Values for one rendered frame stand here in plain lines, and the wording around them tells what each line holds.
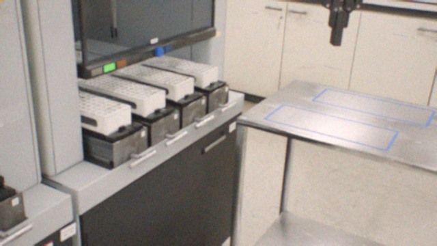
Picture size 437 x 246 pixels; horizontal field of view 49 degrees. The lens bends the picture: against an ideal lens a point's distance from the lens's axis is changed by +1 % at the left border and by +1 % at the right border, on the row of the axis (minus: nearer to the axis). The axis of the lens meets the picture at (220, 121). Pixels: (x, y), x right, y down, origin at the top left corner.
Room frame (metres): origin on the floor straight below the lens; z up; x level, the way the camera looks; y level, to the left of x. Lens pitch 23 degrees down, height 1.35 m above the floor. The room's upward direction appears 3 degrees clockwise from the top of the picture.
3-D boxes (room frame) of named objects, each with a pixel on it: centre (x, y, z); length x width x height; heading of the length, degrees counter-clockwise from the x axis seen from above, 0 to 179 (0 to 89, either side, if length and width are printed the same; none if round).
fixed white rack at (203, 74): (1.62, 0.17, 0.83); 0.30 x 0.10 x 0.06; 61
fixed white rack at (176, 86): (1.49, 0.24, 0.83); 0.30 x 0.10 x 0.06; 61
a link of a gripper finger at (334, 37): (0.98, -0.23, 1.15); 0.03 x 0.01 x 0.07; 7
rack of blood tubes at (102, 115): (1.22, 0.39, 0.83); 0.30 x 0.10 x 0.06; 61
